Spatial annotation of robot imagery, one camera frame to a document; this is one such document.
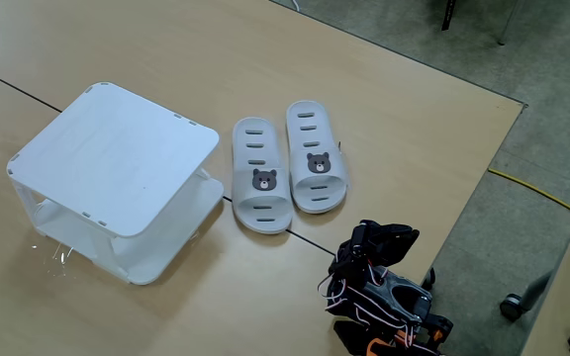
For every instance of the white bear slipper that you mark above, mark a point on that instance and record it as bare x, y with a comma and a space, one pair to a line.
261, 200
317, 190

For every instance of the grey metal furniture leg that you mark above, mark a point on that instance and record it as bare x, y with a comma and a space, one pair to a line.
507, 22

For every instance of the grey caster wheel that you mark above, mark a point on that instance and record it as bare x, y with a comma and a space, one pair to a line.
511, 307

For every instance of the grey chair base leg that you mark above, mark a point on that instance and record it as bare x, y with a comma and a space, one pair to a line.
537, 289

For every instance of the black furniture leg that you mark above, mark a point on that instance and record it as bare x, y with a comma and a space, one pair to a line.
448, 15

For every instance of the black table caster wheel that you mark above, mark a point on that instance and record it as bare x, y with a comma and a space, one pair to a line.
428, 279

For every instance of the white two-tier plastic box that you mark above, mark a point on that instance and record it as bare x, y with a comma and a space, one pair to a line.
117, 158

